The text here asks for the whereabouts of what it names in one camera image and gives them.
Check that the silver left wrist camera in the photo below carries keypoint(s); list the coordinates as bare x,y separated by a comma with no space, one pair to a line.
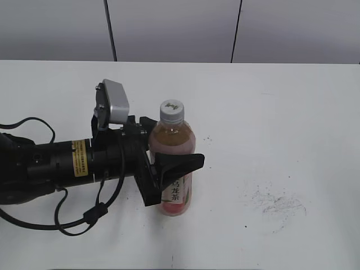
112,105

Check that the white bottle cap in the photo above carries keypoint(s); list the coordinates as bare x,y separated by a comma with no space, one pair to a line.
172,111

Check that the peach oolong tea bottle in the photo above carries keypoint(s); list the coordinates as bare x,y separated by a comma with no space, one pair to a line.
174,140

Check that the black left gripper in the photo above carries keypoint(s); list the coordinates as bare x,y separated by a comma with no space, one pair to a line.
119,153

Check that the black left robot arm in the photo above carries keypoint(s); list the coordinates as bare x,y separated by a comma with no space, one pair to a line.
29,171

